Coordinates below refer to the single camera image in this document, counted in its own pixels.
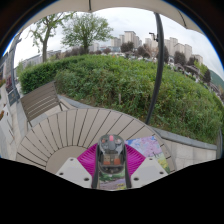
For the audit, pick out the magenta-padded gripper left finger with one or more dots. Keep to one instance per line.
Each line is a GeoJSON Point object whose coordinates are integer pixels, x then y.
{"type": "Point", "coordinates": [74, 170]}

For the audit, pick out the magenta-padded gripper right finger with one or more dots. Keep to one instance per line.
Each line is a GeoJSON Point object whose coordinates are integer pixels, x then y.
{"type": "Point", "coordinates": [149, 170]}

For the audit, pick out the grey transparent computer mouse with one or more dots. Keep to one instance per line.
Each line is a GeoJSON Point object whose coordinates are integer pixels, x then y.
{"type": "Point", "coordinates": [111, 153]}

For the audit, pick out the cherry blossom print mouse pad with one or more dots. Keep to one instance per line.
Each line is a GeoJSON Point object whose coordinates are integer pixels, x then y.
{"type": "Point", "coordinates": [150, 146]}

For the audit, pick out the brown slatted wooden chair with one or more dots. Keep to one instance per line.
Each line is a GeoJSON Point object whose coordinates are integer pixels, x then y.
{"type": "Point", "coordinates": [40, 100]}

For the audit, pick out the green hedge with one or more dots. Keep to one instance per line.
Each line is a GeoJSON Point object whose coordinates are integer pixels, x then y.
{"type": "Point", "coordinates": [116, 80]}

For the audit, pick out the black curved parasol pole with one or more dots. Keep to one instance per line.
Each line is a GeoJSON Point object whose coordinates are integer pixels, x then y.
{"type": "Point", "coordinates": [159, 60]}

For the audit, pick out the thin sparse-leaved tree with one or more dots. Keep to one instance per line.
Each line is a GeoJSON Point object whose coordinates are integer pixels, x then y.
{"type": "Point", "coordinates": [45, 46]}

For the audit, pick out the group of beige apartment buildings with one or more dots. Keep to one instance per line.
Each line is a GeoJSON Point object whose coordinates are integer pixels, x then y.
{"type": "Point", "coordinates": [130, 36]}

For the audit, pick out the round leafy green tree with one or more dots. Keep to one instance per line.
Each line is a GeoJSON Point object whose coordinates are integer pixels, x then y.
{"type": "Point", "coordinates": [86, 30]}

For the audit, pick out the beige parasol canopy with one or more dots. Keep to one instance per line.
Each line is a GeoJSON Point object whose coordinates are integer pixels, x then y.
{"type": "Point", "coordinates": [100, 5]}

